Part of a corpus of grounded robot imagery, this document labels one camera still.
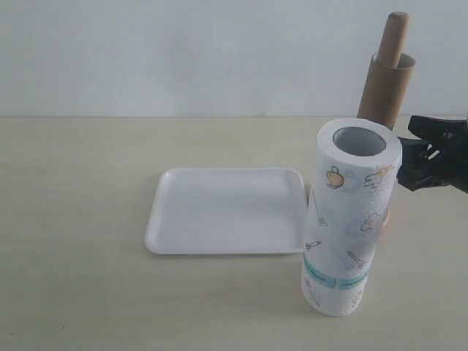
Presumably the white printed paper towel roll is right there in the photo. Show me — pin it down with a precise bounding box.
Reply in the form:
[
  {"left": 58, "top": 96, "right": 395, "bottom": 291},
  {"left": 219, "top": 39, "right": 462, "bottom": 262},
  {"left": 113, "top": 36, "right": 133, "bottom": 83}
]
[{"left": 301, "top": 118, "right": 402, "bottom": 317}]

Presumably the brown cardboard tube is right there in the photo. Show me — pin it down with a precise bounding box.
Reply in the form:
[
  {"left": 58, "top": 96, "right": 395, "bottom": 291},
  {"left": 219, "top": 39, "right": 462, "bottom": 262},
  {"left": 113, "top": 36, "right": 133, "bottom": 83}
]
[{"left": 357, "top": 53, "right": 416, "bottom": 129}]

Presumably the wooden paper towel holder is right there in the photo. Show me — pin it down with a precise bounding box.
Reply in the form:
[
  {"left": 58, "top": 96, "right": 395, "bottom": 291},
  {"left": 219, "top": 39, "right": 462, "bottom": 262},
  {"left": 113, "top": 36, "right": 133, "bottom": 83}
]
[{"left": 376, "top": 12, "right": 410, "bottom": 68}]

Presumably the white rectangular tray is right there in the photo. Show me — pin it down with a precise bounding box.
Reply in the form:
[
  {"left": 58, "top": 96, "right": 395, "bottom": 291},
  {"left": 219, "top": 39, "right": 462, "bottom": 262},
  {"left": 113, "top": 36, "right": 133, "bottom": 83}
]
[{"left": 144, "top": 167, "right": 307, "bottom": 255}]

